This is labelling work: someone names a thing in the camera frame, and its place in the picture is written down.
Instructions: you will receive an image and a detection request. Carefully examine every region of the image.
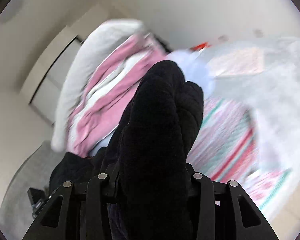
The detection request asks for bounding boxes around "black fleece garment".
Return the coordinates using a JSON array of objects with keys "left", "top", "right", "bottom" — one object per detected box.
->
[{"left": 49, "top": 60, "right": 204, "bottom": 239}]

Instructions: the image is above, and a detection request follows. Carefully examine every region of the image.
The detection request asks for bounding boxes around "grey quilted headboard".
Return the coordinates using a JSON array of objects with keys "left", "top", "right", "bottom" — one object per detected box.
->
[{"left": 0, "top": 141, "right": 65, "bottom": 239}]

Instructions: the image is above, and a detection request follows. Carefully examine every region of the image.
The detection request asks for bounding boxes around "pink striped patterned blanket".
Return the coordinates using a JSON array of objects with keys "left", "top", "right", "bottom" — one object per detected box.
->
[{"left": 187, "top": 98, "right": 291, "bottom": 217}]

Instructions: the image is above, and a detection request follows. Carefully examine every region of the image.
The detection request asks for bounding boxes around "white sliding wardrobe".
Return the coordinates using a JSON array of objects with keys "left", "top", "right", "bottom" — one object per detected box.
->
[{"left": 21, "top": 4, "right": 108, "bottom": 125}]

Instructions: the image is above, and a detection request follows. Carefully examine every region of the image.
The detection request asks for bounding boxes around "light blue fleece blanket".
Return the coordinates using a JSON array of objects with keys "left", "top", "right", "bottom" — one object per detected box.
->
[{"left": 168, "top": 37, "right": 300, "bottom": 170}]

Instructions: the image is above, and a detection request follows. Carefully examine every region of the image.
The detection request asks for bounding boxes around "pink velvet blanket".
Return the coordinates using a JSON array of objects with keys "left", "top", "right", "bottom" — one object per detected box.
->
[{"left": 66, "top": 33, "right": 166, "bottom": 158}]

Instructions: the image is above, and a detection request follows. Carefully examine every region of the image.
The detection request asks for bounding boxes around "white pillow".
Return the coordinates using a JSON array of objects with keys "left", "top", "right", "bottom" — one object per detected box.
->
[{"left": 51, "top": 18, "right": 146, "bottom": 152}]

